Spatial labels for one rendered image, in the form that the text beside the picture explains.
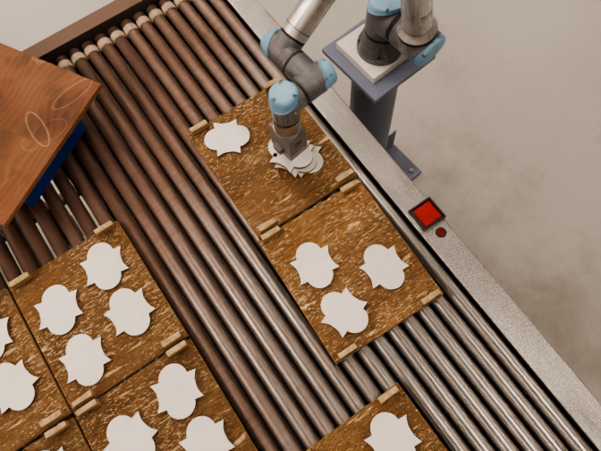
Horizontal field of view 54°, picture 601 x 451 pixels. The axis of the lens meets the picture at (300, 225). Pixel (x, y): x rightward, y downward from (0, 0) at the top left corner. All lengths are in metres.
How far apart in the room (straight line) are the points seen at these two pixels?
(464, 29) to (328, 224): 1.85
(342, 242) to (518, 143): 1.51
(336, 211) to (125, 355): 0.70
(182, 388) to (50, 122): 0.87
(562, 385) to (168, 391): 1.02
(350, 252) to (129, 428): 0.74
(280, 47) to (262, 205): 0.45
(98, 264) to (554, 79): 2.36
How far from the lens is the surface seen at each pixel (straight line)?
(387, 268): 1.66
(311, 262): 1.66
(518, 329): 1.72
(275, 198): 1.74
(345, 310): 1.62
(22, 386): 1.78
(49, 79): 2.00
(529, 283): 2.76
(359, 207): 1.73
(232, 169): 1.80
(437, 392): 1.64
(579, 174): 3.03
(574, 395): 1.74
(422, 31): 1.77
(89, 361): 1.72
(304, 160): 1.73
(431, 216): 1.74
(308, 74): 1.54
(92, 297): 1.76
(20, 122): 1.96
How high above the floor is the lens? 2.53
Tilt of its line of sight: 69 degrees down
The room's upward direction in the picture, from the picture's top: 7 degrees counter-clockwise
